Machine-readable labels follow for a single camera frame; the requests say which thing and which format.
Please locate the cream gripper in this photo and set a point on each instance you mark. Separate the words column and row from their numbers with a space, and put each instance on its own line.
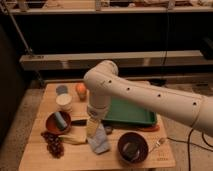
column 91, row 127

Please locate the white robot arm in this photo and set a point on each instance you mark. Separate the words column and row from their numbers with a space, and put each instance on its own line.
column 191, row 109

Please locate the white paper cup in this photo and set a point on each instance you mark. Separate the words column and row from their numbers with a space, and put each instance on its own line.
column 64, row 102

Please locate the wooden cutting board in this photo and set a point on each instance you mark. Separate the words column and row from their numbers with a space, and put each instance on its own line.
column 78, row 131

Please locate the small grey metal object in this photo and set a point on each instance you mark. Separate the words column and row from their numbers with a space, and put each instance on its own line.
column 108, row 129

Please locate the blue grey cloth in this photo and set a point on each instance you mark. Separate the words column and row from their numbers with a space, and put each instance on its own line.
column 99, row 142

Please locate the yellow banana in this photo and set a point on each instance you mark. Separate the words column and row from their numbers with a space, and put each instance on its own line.
column 74, row 140

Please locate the green plastic tray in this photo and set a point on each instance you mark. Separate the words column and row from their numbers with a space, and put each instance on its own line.
column 123, row 111

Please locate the teal cylinder in bowl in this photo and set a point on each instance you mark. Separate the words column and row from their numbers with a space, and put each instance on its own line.
column 61, row 123

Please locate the brown red bowl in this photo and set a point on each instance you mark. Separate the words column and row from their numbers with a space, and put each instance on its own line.
column 52, row 127

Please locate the orange fruit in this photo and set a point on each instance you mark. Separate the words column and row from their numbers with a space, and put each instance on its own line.
column 81, row 91

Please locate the bunch of dark grapes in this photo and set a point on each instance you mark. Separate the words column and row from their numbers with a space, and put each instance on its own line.
column 54, row 144

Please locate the grey round lid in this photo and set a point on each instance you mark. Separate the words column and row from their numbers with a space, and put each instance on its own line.
column 62, row 89

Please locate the dark purple bowl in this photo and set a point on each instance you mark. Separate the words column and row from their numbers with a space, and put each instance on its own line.
column 132, row 148

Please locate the orange carrot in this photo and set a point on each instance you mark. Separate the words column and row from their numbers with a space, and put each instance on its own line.
column 150, row 129

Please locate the silver fork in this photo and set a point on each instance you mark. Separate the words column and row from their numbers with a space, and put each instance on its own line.
column 157, row 144

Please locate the black handled knife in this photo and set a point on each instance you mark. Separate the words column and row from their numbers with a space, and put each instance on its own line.
column 81, row 122

